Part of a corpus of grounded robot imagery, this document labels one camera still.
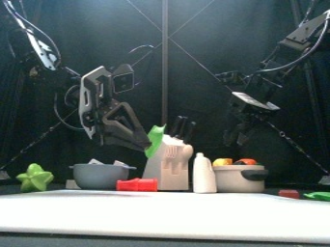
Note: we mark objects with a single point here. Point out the green toy corn husk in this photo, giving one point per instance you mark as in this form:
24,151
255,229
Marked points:
155,138

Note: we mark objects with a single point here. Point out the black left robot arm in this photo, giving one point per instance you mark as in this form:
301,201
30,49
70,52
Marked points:
40,51

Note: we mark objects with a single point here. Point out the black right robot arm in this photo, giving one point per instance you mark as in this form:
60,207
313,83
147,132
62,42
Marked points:
297,41

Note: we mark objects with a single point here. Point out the orange red toy food piece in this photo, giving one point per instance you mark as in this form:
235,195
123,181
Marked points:
246,161

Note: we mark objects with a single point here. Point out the yellow toy food piece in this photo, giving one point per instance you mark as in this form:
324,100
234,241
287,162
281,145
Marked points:
222,161

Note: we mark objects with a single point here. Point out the grey white item in pot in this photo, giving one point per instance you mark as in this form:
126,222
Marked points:
95,161

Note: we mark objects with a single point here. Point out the grey toy pot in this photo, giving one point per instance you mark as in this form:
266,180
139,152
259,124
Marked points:
99,176

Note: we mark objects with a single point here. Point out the beige toy knife block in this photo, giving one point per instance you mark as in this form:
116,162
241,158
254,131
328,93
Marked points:
170,167

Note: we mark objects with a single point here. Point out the white toy milk bottle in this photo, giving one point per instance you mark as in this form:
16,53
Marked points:
203,177

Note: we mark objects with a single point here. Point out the red toy block piece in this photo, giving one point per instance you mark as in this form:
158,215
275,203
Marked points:
138,185

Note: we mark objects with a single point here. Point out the small beige block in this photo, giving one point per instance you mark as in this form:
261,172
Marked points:
71,184

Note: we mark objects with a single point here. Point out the small dark red toy block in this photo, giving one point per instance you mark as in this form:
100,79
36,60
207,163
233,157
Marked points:
289,194

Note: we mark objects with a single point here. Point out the green toy star fruit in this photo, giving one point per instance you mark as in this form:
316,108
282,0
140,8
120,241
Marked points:
35,178

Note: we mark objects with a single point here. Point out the white table mat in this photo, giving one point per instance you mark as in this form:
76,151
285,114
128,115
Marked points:
163,214

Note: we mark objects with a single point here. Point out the flat green toy leaf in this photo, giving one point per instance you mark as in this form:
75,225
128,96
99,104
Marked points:
318,196

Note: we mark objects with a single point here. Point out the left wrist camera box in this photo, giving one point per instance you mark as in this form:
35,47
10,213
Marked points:
123,80

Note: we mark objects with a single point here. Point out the vertical metal frame pole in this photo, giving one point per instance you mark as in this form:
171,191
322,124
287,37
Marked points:
165,58

